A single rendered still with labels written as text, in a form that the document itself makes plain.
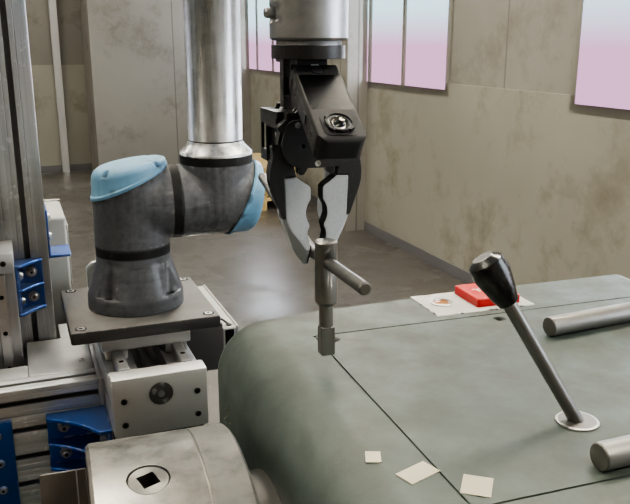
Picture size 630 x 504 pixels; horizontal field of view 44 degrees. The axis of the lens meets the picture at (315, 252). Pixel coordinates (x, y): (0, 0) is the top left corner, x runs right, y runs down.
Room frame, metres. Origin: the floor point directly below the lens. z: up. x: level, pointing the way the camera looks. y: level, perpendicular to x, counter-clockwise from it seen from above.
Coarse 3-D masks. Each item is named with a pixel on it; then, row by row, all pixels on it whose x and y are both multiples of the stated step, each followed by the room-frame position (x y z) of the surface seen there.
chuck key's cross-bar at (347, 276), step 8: (264, 176) 0.92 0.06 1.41; (264, 184) 0.91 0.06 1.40; (272, 200) 0.87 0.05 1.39; (312, 248) 0.75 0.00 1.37; (312, 256) 0.73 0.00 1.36; (328, 264) 0.69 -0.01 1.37; (336, 264) 0.68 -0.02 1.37; (336, 272) 0.67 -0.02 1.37; (344, 272) 0.66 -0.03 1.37; (352, 272) 0.65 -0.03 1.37; (344, 280) 0.65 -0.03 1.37; (352, 280) 0.63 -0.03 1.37; (360, 280) 0.63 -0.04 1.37; (360, 288) 0.62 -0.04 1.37; (368, 288) 0.62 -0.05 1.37
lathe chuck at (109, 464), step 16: (160, 432) 0.64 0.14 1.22; (176, 432) 0.63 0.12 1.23; (96, 448) 0.59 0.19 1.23; (112, 448) 0.59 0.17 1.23; (128, 448) 0.59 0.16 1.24; (144, 448) 0.59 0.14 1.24; (160, 448) 0.59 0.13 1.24; (176, 448) 0.59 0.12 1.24; (192, 448) 0.59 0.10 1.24; (96, 464) 0.56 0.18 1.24; (112, 464) 0.56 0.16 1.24; (128, 464) 0.56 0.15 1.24; (144, 464) 0.56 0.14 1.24; (160, 464) 0.56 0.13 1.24; (176, 464) 0.56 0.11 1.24; (192, 464) 0.56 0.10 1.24; (96, 480) 0.54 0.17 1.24; (112, 480) 0.54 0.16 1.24; (176, 480) 0.54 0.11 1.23; (192, 480) 0.54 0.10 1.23; (96, 496) 0.52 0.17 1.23; (112, 496) 0.52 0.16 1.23; (128, 496) 0.52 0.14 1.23; (144, 496) 0.53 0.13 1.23; (160, 496) 0.53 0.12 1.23; (176, 496) 0.53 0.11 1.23; (192, 496) 0.53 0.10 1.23; (208, 496) 0.53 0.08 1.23
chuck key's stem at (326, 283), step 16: (320, 240) 0.71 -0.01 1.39; (320, 256) 0.71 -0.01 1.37; (336, 256) 0.71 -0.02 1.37; (320, 272) 0.70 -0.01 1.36; (320, 288) 0.70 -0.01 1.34; (336, 288) 0.71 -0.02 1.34; (320, 304) 0.70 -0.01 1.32; (320, 320) 0.71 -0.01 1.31; (320, 336) 0.71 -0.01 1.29; (320, 352) 0.71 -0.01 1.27
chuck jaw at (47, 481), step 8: (56, 472) 0.61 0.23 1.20; (64, 472) 0.61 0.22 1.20; (72, 472) 0.61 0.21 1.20; (80, 472) 0.61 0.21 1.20; (40, 480) 0.60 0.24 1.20; (48, 480) 0.60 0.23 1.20; (56, 480) 0.60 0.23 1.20; (64, 480) 0.60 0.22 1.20; (72, 480) 0.61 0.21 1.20; (80, 480) 0.61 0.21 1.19; (40, 488) 0.60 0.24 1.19; (48, 488) 0.60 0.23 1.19; (56, 488) 0.60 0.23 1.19; (64, 488) 0.60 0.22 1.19; (72, 488) 0.60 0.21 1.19; (80, 488) 0.60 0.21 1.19; (88, 488) 0.61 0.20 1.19; (48, 496) 0.59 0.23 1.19; (56, 496) 0.59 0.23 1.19; (64, 496) 0.60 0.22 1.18; (72, 496) 0.60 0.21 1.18; (80, 496) 0.60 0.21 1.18; (88, 496) 0.60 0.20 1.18
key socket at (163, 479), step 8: (136, 472) 0.55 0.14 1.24; (144, 472) 0.55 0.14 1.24; (152, 472) 0.55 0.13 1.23; (160, 472) 0.55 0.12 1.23; (128, 480) 0.54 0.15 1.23; (136, 480) 0.54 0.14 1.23; (144, 480) 0.55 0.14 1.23; (152, 480) 0.55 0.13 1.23; (160, 480) 0.54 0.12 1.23; (168, 480) 0.54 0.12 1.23; (136, 488) 0.53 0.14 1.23; (144, 488) 0.55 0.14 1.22; (152, 488) 0.53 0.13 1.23; (160, 488) 0.54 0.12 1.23
